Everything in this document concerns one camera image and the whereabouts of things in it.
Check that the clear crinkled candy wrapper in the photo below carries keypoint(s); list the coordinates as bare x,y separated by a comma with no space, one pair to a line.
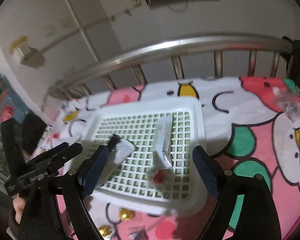
287,102

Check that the printed cartoon bed sheet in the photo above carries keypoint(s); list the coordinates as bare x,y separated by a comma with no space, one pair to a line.
255,140

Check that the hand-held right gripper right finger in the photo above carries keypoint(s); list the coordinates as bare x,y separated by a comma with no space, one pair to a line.
205,173

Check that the person's left hand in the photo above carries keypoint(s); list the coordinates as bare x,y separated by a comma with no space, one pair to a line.
19,206

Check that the metal bed rail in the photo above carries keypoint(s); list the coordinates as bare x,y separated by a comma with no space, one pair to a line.
165,50

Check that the white tube black cap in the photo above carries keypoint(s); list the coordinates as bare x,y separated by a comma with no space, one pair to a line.
120,151

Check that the green and red wall poster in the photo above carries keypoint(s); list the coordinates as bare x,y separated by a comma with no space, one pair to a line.
1,97

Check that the gold wrapped candy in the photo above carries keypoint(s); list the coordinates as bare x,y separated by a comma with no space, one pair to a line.
126,215
104,230

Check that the white tube red cap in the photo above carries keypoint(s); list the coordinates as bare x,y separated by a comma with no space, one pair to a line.
165,140

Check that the yellow wall hook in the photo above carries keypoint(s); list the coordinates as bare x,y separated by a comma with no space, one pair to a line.
25,50

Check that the white wall pipe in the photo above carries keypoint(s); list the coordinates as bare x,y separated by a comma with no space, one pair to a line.
76,17

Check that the clear wrapped candy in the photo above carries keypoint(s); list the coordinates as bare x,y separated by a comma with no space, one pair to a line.
138,234

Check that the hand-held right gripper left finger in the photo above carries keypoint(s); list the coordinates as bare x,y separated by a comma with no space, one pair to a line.
94,172

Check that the white plastic basket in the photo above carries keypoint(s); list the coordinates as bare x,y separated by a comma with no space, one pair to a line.
150,160

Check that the red candy in clear wrapper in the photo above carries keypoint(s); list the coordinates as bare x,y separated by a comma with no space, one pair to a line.
159,176

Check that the person's left forearm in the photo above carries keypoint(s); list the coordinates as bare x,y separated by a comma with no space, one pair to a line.
13,227

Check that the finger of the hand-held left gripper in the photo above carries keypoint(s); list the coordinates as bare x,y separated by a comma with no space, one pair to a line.
71,152
55,150

